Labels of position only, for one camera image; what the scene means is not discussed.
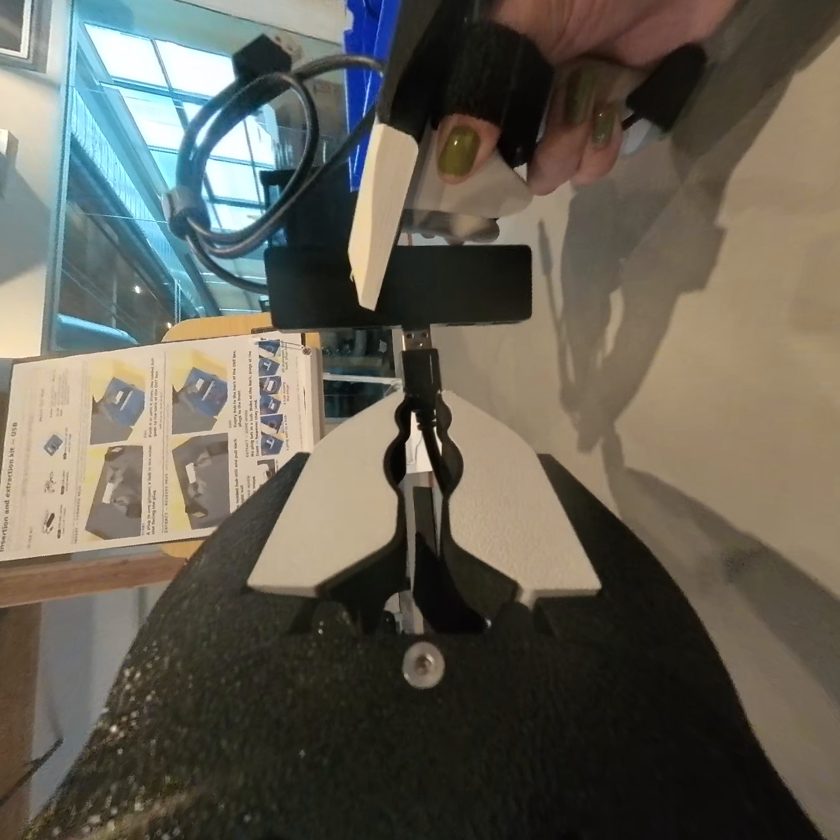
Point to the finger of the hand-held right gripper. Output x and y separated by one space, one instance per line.
380 210
472 197

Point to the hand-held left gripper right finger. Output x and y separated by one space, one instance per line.
518 512

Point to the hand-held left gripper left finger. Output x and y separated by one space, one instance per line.
328 512

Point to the black usb hub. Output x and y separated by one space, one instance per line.
459 289

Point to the person's right hand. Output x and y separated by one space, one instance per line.
604 33

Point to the blue plastic bin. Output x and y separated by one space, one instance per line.
361 39

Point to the printed instruction sheet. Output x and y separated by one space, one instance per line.
131 394

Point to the framed picture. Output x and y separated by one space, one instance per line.
23 33

